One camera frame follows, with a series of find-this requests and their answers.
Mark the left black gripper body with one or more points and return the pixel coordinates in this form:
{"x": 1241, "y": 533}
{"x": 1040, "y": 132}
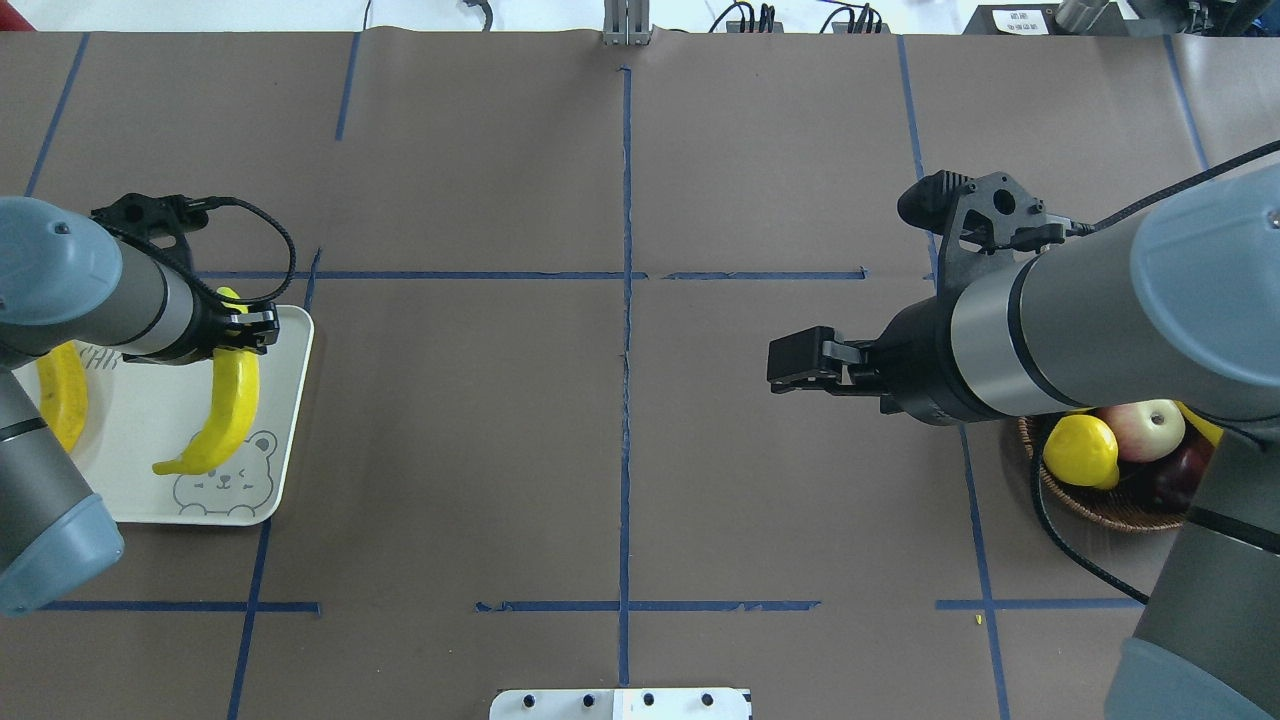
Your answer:
{"x": 207, "y": 331}

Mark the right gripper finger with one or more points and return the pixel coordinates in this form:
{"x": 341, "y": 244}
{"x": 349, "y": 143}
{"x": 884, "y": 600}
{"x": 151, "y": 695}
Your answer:
{"x": 820, "y": 358}

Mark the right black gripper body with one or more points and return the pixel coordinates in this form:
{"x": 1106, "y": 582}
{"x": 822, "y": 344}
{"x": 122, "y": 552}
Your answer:
{"x": 922, "y": 367}

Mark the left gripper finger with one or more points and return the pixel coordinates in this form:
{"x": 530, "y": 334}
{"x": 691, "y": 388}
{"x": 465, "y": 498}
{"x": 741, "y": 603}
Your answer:
{"x": 254, "y": 329}

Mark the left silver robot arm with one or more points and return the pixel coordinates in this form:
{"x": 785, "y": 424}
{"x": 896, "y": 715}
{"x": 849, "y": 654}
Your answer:
{"x": 122, "y": 278}

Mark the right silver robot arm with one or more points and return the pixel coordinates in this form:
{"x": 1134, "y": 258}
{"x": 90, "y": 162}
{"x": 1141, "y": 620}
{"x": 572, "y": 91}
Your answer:
{"x": 1036, "y": 314}

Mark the brown wicker basket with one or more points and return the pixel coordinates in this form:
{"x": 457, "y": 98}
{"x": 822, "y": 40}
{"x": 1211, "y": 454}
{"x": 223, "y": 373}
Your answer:
{"x": 1121, "y": 508}

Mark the yellow lemon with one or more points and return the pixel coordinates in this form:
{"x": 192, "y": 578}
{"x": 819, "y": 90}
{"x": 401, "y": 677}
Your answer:
{"x": 1082, "y": 451}

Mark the red pink apple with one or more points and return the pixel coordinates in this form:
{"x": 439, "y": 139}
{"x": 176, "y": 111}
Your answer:
{"x": 1144, "y": 431}

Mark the dark purple fruit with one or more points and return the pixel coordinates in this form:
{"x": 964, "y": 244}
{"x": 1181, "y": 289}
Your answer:
{"x": 1170, "y": 484}

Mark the front yellow banana bunch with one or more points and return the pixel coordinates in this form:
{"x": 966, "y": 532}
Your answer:
{"x": 1212, "y": 432}

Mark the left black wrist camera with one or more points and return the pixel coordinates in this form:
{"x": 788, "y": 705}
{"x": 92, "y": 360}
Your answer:
{"x": 160, "y": 223}

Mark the aluminium frame post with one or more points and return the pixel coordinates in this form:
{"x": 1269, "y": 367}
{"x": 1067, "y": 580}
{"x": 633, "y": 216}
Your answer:
{"x": 627, "y": 22}

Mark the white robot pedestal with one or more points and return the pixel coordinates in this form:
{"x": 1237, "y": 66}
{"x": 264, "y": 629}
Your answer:
{"x": 623, "y": 703}

